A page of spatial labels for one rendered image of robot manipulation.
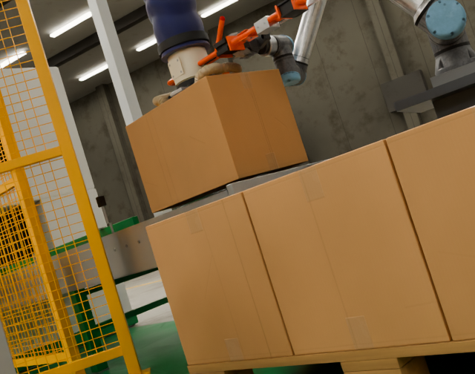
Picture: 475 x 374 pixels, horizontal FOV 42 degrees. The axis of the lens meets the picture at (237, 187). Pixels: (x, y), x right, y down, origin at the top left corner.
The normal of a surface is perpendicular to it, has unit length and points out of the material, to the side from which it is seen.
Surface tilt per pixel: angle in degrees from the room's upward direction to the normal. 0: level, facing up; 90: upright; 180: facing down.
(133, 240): 90
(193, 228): 90
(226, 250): 90
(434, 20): 94
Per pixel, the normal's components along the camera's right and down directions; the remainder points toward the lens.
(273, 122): 0.63, -0.24
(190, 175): -0.72, 0.19
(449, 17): -0.25, 0.10
